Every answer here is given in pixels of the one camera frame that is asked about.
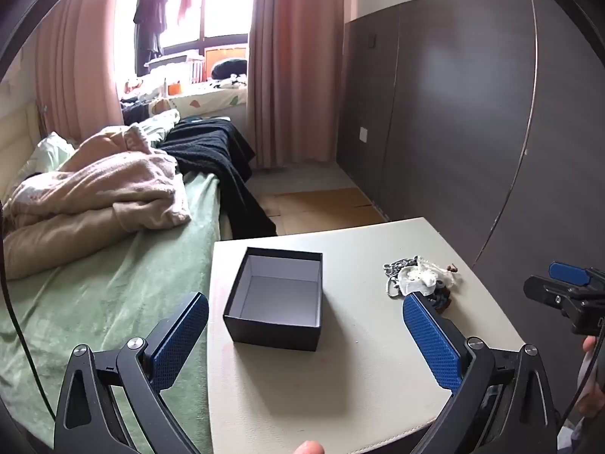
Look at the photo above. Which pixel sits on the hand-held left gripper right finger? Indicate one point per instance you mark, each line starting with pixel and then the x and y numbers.
pixel 432 340

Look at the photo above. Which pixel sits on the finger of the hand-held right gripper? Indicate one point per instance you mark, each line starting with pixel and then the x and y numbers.
pixel 543 288
pixel 569 273

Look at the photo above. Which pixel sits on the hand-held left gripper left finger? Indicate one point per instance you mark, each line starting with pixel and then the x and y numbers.
pixel 182 335

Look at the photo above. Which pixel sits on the white fabric hair accessory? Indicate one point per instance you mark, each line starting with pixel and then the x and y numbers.
pixel 418 279

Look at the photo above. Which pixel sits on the black cardboard box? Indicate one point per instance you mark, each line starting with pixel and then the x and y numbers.
pixel 283 293

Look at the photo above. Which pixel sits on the person's right hand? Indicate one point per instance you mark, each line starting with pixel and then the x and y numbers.
pixel 596 395

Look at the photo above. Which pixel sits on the person's left hand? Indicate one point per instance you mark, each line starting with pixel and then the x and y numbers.
pixel 309 448

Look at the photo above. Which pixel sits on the green bed sheet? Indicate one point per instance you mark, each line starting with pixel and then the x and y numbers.
pixel 118 302

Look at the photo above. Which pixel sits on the beige quilt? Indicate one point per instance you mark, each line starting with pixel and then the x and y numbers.
pixel 61 246

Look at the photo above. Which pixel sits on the pink fleece blanket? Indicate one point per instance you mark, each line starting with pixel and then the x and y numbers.
pixel 118 179

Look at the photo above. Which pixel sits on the flattened cardboard sheet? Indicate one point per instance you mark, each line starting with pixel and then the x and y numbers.
pixel 321 208

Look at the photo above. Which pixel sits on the black knitted blanket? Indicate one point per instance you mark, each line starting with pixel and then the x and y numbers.
pixel 208 151

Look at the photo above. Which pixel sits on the dark brown wardrobe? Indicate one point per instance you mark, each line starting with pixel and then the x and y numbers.
pixel 449 113

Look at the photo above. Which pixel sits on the light green pillow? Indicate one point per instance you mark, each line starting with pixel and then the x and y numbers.
pixel 45 156

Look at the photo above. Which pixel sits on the leaf print white cloth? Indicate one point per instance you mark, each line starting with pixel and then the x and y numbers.
pixel 212 97

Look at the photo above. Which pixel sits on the orange box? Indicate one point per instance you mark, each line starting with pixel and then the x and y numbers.
pixel 174 89

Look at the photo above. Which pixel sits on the cream padded headboard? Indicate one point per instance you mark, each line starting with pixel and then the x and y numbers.
pixel 16 142

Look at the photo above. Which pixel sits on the black bag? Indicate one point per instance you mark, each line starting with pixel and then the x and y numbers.
pixel 229 68

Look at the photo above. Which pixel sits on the pink curtain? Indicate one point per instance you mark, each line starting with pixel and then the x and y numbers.
pixel 75 56
pixel 298 66

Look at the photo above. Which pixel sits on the black hanging clothes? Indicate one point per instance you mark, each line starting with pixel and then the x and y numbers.
pixel 150 19

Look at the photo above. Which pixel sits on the white wall socket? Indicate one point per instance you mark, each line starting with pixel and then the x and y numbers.
pixel 363 134

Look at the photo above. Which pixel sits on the dark wall switch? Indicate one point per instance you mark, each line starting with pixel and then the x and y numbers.
pixel 373 40

